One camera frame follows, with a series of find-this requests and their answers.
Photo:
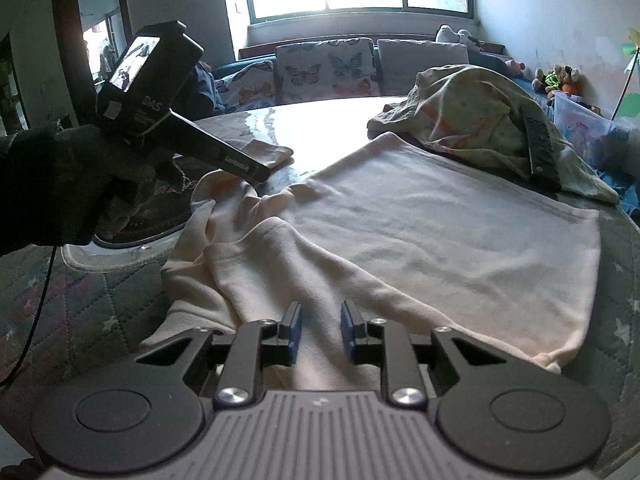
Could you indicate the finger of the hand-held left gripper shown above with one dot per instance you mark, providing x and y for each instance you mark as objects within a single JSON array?
[{"x": 247, "y": 165}]

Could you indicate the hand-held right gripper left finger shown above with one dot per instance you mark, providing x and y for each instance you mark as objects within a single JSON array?
[{"x": 295, "y": 332}]

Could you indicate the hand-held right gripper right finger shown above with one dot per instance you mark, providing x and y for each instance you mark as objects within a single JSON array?
[{"x": 347, "y": 335}]

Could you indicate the cream sweatshirt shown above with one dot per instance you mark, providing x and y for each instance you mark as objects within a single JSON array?
[{"x": 400, "y": 220}]

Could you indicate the person's left hand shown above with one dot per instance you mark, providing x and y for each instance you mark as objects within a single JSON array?
[{"x": 80, "y": 180}]

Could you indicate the blue garment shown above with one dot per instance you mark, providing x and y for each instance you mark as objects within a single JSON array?
[{"x": 205, "y": 87}]

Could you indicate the butterfly print sofa cover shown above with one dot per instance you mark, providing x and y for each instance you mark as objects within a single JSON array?
[{"x": 250, "y": 87}]

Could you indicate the black round glass cooktop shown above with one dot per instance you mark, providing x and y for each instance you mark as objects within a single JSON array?
[{"x": 150, "y": 230}]

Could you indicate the butterfly print cushion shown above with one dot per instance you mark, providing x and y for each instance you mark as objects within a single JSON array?
[{"x": 325, "y": 70}]

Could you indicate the green printed cloth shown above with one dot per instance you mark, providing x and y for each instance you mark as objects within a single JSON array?
[{"x": 460, "y": 105}]

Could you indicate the panda plush toy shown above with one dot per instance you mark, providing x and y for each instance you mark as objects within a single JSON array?
[{"x": 470, "y": 40}]

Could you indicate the dark grey cushion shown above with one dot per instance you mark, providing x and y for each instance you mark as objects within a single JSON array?
[{"x": 492, "y": 65}]

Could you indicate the black remote control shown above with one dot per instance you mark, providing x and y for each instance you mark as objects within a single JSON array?
[{"x": 542, "y": 155}]

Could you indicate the pink plush toy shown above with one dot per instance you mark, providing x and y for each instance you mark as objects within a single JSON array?
[{"x": 515, "y": 66}]

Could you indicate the clear plastic storage box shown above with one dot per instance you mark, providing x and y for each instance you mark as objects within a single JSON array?
[{"x": 580, "y": 120}]

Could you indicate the brown teddy bear group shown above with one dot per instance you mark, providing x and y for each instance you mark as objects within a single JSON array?
[{"x": 557, "y": 80}]

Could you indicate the colourful pinwheel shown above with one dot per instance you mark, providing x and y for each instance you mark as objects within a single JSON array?
[{"x": 631, "y": 60}]

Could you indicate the dark door frame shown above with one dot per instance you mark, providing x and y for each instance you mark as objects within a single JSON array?
[{"x": 62, "y": 35}]

